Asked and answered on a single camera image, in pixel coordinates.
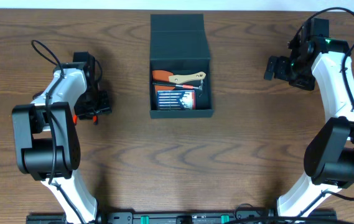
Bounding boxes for blue screwdriver set case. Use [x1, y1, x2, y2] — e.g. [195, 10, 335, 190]
[156, 90, 195, 110]

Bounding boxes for red handled pliers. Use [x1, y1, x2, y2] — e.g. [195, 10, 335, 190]
[72, 115, 98, 126]

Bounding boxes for orange scraper wooden handle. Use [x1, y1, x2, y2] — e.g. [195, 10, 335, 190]
[152, 70, 207, 85]

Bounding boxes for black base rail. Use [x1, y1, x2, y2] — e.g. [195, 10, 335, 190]
[26, 208, 337, 224]

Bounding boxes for dark green open box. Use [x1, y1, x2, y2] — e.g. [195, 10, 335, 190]
[149, 14, 213, 119]

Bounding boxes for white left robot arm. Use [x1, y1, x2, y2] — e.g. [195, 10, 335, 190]
[12, 60, 110, 223]

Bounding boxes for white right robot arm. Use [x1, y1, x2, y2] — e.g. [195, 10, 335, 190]
[264, 36, 354, 221]

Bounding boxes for black yellow screwdriver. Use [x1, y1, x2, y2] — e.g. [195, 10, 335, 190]
[32, 91, 44, 101]

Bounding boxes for small claw hammer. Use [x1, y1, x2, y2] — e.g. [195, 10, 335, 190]
[151, 81, 203, 95]

